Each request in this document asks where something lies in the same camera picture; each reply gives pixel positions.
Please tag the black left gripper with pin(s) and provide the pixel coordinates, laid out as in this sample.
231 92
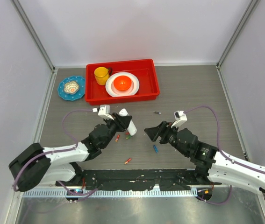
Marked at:
123 122

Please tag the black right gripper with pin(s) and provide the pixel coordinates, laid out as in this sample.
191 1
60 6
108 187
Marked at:
162 130

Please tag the white air conditioner remote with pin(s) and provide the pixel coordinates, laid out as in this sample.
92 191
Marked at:
132 130

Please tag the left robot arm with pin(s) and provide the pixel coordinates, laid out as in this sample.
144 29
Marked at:
34 163

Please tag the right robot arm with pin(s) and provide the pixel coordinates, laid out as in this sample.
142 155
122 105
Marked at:
210 164

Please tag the white plate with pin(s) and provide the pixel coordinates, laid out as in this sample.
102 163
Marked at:
113 92

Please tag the orange bowl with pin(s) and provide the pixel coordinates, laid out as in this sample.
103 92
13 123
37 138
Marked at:
122 83

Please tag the yellow mug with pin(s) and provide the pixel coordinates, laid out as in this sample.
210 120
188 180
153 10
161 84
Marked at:
102 74

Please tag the red plastic tray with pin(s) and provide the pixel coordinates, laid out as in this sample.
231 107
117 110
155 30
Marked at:
143 69

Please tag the blue dotted plate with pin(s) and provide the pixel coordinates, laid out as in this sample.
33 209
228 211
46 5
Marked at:
79 94

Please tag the small patterned bowl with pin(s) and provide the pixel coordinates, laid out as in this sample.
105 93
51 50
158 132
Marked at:
71 87

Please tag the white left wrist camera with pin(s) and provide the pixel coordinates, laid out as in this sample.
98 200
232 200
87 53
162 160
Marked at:
103 111

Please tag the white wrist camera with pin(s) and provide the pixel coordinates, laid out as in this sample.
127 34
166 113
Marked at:
103 111
180 119

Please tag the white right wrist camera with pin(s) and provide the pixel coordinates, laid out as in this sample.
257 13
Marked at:
180 119

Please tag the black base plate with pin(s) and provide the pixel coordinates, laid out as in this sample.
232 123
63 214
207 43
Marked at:
136 179

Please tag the white cable duct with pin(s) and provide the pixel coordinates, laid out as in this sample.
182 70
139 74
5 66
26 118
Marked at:
155 192

